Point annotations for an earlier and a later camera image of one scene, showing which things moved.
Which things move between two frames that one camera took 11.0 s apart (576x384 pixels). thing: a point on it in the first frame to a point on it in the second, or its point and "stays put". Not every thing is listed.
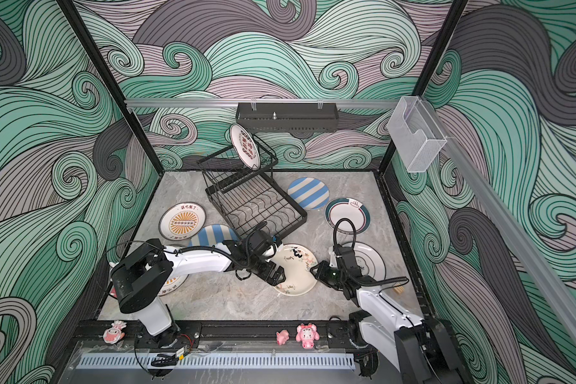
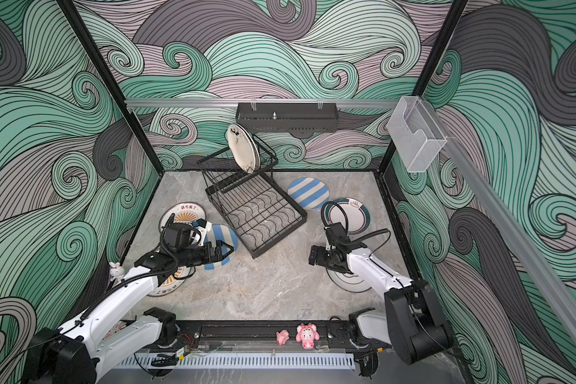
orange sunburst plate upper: [182, 221] stays put
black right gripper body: [330, 277] to [324, 258]
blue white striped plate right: [310, 193] stays put
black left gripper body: [265, 270] to [197, 255]
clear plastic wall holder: [416, 134] stays put
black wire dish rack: [250, 198] stays put
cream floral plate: [296, 262] to [243, 148]
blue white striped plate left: [213, 235] stays put
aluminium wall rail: [262, 102] stays put
